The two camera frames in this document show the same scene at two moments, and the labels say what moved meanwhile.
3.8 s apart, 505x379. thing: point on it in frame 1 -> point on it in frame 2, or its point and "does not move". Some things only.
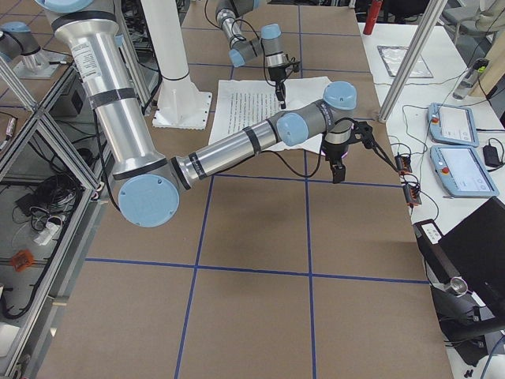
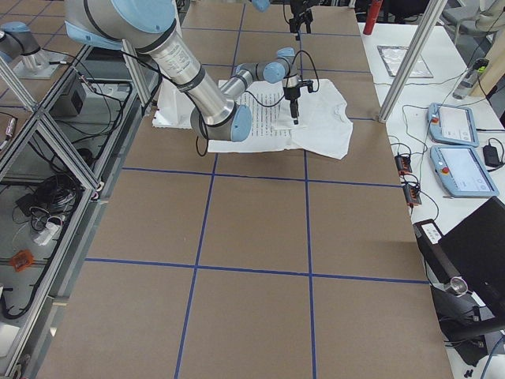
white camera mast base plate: [181, 105] does not move
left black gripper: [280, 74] -> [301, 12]
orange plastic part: [22, 259] does not move
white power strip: [49, 230] does not move
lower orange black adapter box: [412, 194] does not move
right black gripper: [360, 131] -> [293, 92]
